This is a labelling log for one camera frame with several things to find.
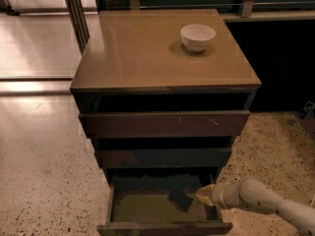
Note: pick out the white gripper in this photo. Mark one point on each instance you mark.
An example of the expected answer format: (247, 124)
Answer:
(219, 195)

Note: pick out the dark sponge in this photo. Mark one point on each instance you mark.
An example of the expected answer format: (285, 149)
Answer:
(180, 200)

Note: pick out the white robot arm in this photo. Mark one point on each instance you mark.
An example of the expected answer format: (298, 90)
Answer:
(253, 195)

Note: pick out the middle drawer front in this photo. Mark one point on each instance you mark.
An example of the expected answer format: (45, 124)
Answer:
(163, 158)

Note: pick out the open bottom drawer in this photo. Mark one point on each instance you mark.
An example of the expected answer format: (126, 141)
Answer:
(139, 206)

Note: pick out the brown drawer cabinet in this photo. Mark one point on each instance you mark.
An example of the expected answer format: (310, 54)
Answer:
(135, 62)

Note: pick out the top drawer front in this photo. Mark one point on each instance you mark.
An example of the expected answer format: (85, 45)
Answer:
(164, 124)

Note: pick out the small dark floor object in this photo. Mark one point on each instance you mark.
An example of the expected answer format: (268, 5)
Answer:
(308, 110)

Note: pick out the white ceramic bowl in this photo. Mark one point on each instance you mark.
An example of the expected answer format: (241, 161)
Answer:
(196, 38)

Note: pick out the metal door frame post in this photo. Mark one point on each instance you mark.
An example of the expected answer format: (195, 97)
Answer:
(79, 23)

